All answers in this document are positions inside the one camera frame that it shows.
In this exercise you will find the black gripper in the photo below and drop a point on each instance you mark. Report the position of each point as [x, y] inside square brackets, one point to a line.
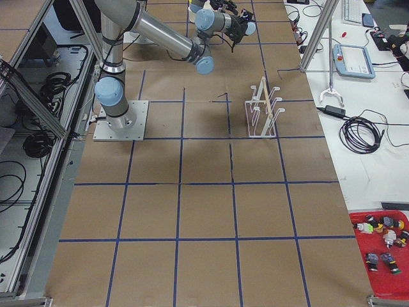
[236, 27]
[221, 4]

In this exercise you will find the aluminium frame post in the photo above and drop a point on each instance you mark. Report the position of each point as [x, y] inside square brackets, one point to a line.
[322, 24]

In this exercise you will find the white wire cup rack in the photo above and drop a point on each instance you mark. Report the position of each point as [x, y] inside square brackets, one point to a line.
[261, 112]

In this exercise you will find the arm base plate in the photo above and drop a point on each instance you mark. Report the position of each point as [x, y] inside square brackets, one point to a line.
[130, 126]

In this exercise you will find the cream white cup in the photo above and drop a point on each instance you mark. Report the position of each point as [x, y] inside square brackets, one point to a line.
[191, 16]

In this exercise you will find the light blue cup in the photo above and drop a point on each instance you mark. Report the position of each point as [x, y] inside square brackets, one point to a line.
[251, 28]

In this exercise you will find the white keyboard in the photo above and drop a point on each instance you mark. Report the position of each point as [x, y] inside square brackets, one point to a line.
[352, 12]

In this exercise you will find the red parts tray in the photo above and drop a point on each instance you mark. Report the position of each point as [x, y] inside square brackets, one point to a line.
[385, 284]

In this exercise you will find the black power adapter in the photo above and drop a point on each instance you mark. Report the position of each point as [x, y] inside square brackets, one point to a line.
[335, 111]

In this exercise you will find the blue teach pendant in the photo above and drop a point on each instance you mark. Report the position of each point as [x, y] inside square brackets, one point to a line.
[353, 61]

